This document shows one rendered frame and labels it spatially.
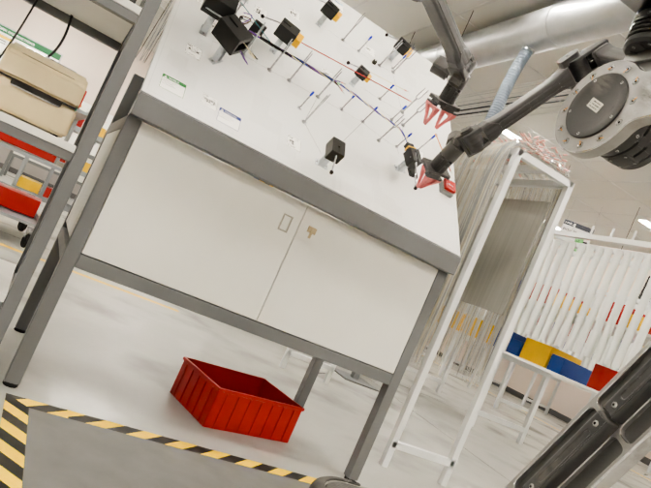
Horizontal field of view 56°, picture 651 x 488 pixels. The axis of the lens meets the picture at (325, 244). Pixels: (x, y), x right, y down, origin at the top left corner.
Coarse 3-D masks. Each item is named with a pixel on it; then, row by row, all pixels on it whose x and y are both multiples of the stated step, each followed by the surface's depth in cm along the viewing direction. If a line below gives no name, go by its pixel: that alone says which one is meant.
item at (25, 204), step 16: (80, 112) 390; (0, 144) 372; (16, 144) 382; (48, 160) 391; (48, 176) 462; (0, 192) 396; (16, 192) 401; (0, 208) 389; (16, 208) 401; (32, 208) 405; (32, 224) 387
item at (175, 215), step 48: (144, 144) 170; (144, 192) 172; (192, 192) 177; (240, 192) 183; (96, 240) 168; (144, 240) 173; (192, 240) 179; (240, 240) 185; (288, 240) 191; (192, 288) 181; (240, 288) 187
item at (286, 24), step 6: (270, 18) 201; (282, 24) 199; (288, 24) 201; (276, 30) 200; (282, 30) 200; (288, 30) 199; (294, 30) 201; (300, 30) 203; (276, 36) 202; (282, 36) 201; (288, 36) 201; (294, 36) 200; (276, 42) 205; (282, 42) 204; (288, 42) 202; (270, 48) 207
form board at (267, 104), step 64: (192, 0) 195; (256, 0) 216; (192, 64) 181; (256, 64) 199; (320, 64) 220; (384, 64) 247; (256, 128) 184; (320, 128) 202; (384, 128) 225; (448, 128) 252; (384, 192) 206
